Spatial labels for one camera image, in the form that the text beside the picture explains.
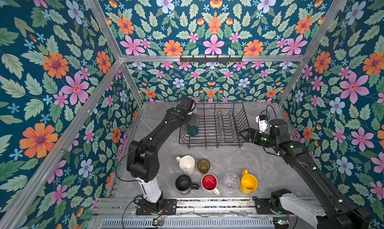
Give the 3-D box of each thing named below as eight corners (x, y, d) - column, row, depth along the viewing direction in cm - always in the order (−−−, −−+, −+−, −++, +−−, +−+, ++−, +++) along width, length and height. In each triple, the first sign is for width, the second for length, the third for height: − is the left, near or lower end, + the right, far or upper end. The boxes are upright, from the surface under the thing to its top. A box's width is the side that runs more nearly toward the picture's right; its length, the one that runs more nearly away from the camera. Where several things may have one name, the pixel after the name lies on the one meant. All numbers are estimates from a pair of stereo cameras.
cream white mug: (177, 176, 85) (174, 169, 77) (179, 162, 91) (176, 155, 82) (194, 176, 85) (193, 169, 77) (195, 162, 91) (194, 155, 82)
